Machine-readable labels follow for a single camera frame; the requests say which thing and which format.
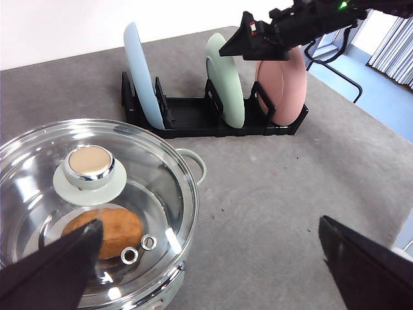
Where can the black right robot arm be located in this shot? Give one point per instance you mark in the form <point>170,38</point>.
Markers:
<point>403,8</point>

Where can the brown potato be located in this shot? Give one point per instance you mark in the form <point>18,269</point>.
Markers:
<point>121,231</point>

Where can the green plate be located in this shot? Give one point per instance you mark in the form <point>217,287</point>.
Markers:
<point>224,75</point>

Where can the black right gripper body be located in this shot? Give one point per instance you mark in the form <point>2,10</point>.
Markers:
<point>300,24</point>

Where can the white window curtain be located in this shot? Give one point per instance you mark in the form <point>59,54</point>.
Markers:
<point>394,55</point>

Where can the glass steamer lid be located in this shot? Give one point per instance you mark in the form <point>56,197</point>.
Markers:
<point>56,177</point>

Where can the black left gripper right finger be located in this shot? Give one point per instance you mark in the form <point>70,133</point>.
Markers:
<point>368,274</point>

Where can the blue plate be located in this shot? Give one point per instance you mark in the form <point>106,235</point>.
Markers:
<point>140,70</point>

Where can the black metal stand frame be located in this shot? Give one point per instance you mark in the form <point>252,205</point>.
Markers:
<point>328,59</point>

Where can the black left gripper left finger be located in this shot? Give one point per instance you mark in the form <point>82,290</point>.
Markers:
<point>52,278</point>

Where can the pink plate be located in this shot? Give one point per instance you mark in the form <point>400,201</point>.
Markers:
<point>285,84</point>

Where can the green electric steamer pot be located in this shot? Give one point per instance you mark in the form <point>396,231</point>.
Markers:
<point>136,182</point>

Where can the black plate rack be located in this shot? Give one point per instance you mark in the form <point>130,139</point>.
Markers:
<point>206,117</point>

